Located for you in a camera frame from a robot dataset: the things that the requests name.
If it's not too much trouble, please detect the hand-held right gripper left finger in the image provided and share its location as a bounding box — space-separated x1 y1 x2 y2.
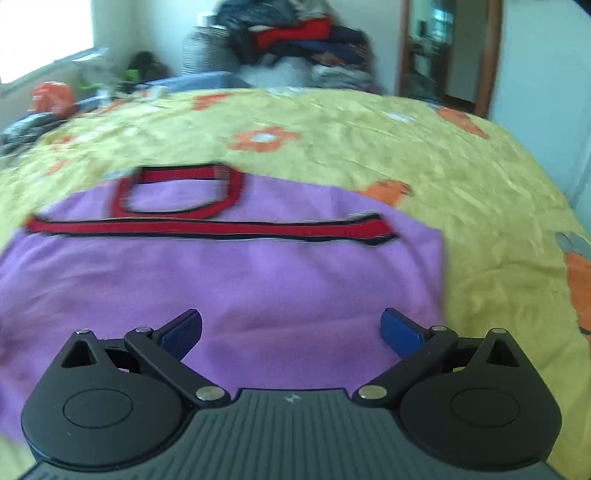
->
50 308 232 409

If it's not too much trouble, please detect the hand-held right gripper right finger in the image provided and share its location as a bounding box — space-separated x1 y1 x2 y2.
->
352 308 529 409

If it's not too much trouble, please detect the purple sweater with red trim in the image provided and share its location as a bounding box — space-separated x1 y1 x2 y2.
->
0 164 446 432

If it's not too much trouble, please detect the pile of dark and red clothes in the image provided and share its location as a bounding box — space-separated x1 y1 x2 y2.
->
182 0 382 93

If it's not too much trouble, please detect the yellow bedsheet with orange print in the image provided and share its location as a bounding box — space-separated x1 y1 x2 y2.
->
0 85 591 480

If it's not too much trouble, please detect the blue plastic basin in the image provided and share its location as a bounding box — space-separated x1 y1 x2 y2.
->
141 71 250 90

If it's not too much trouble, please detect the black bag with green patch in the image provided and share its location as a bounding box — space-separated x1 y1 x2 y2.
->
122 51 169 88

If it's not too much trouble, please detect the orange plastic bag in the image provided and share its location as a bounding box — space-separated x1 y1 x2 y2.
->
30 82 77 115

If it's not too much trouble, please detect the wooden framed mirror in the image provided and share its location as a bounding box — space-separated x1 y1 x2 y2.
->
397 0 503 118

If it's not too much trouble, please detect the window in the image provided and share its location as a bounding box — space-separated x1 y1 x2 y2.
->
0 0 98 86

